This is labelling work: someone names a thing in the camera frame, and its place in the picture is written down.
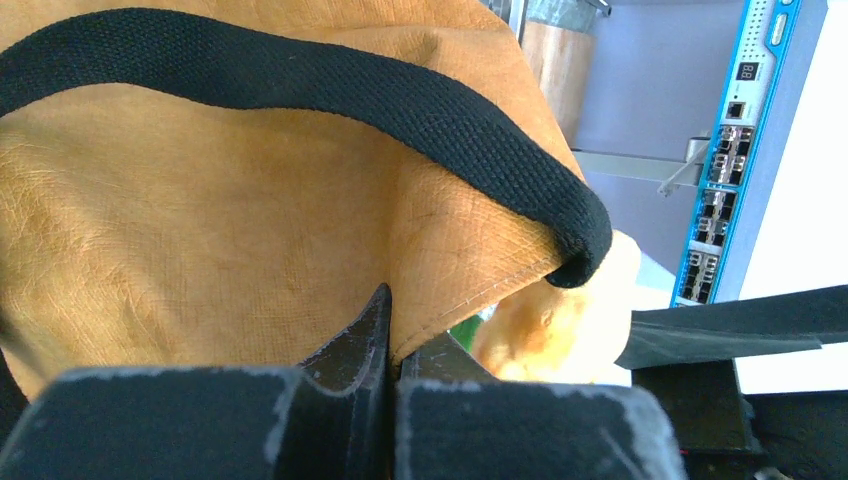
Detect metal bracket stand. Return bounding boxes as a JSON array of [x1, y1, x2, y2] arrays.
[[574, 136, 710, 197]]

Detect dark network switch box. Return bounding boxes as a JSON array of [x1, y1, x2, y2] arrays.
[[670, 0, 828, 308]]

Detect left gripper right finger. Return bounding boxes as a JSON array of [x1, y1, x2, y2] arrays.
[[394, 334, 687, 480]]

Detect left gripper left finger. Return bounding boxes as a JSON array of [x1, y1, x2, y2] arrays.
[[1, 285, 391, 479]]

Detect tan grocery bag black straps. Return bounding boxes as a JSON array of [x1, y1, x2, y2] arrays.
[[0, 0, 614, 402]]

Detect green bitter gourd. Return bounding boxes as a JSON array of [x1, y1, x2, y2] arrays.
[[449, 315, 484, 352]]

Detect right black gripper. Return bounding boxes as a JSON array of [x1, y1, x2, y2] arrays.
[[616, 285, 847, 480]]

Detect long croissant bread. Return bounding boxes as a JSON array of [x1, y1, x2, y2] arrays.
[[471, 230, 641, 384]]

